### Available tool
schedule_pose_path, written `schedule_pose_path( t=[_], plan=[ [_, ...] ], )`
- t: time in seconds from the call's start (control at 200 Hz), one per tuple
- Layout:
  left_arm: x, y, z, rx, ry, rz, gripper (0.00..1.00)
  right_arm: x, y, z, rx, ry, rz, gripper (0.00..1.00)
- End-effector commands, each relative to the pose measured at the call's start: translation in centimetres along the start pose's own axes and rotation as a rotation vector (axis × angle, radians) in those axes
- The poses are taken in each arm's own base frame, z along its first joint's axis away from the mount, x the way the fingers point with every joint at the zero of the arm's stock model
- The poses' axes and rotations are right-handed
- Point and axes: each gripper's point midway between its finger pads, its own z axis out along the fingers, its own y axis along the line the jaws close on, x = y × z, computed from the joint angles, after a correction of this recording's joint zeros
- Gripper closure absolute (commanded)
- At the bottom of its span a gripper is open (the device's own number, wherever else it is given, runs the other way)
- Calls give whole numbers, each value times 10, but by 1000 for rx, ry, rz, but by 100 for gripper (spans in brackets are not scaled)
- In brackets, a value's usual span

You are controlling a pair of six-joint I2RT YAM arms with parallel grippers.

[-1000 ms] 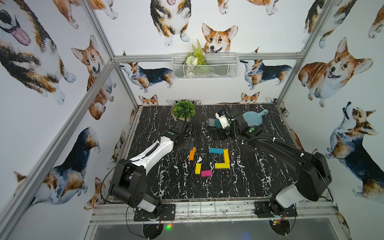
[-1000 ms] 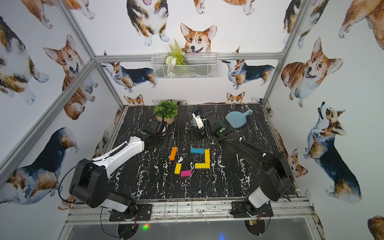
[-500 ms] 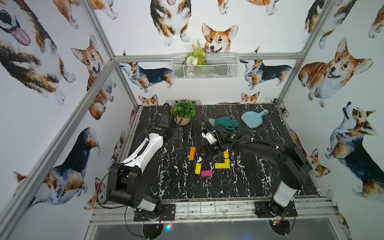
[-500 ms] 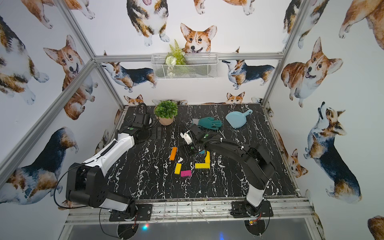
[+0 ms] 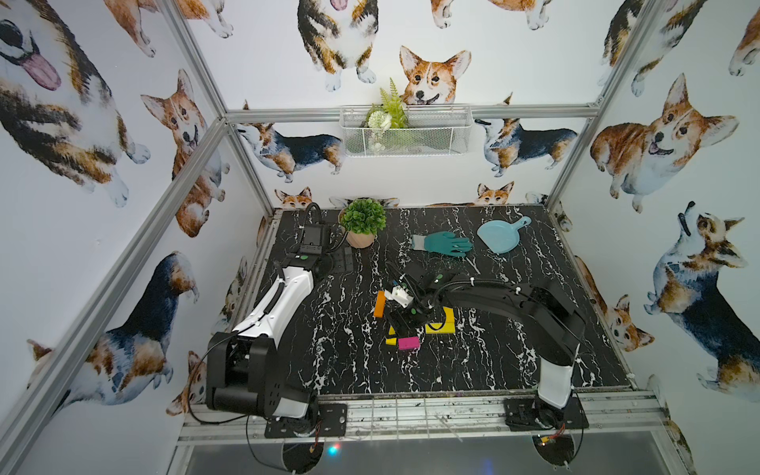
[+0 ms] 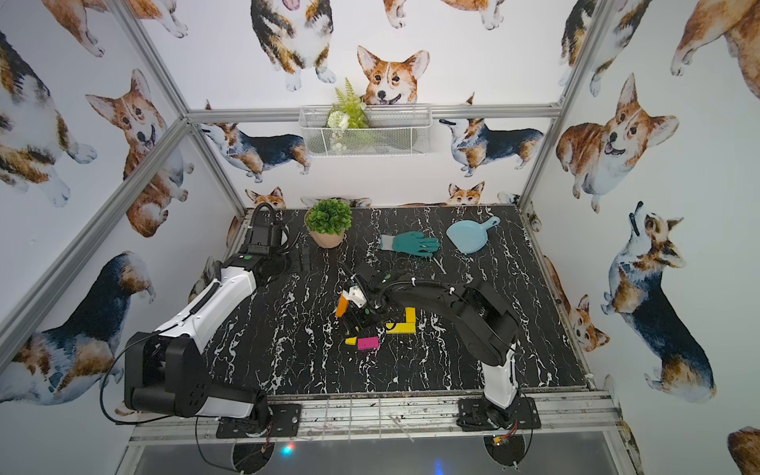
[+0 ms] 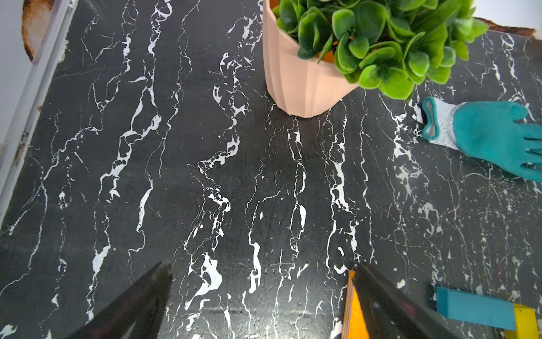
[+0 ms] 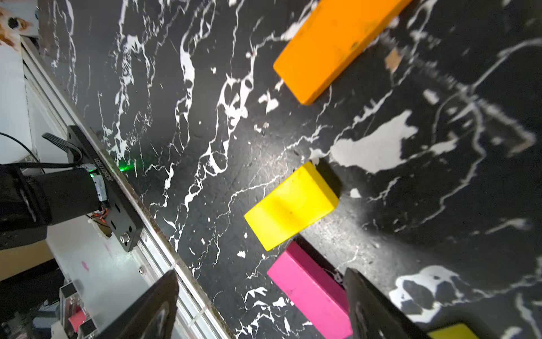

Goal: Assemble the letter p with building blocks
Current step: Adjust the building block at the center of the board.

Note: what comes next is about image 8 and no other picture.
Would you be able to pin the yellow long block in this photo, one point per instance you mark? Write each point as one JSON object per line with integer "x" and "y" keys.
{"x": 456, "y": 331}

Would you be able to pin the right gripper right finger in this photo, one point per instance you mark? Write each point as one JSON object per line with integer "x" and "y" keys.
{"x": 372, "y": 314}

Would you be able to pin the orange long block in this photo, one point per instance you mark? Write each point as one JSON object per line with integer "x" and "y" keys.
{"x": 335, "y": 34}

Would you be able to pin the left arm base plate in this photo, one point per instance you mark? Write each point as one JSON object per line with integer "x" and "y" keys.
{"x": 122, "y": 217}

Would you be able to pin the magenta block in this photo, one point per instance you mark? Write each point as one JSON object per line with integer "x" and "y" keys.
{"x": 317, "y": 296}

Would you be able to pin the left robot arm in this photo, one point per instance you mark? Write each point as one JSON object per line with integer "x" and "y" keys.
{"x": 30, "y": 204}

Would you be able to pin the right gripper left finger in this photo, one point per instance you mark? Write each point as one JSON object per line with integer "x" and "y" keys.
{"x": 152, "y": 315}

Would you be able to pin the small yellow block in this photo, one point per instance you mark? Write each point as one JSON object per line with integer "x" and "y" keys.
{"x": 301, "y": 200}

